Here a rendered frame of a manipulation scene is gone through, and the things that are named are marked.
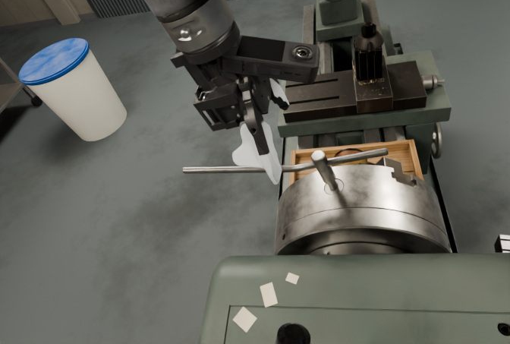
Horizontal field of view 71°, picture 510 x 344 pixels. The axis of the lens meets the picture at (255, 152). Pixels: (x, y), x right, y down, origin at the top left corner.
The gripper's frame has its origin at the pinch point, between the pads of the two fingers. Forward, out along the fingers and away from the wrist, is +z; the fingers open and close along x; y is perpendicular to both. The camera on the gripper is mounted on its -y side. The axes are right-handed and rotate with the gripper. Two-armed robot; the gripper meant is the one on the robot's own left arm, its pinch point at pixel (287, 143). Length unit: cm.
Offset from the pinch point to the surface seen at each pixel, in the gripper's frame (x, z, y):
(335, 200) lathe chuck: 2.8, 12.5, -3.8
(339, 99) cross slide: -52, 39, 2
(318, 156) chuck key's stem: 0.1, 4.0, -3.6
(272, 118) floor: -151, 125, 73
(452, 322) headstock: 21.3, 12.8, -17.5
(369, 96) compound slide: -47, 35, -8
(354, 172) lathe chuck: -2.6, 12.9, -7.1
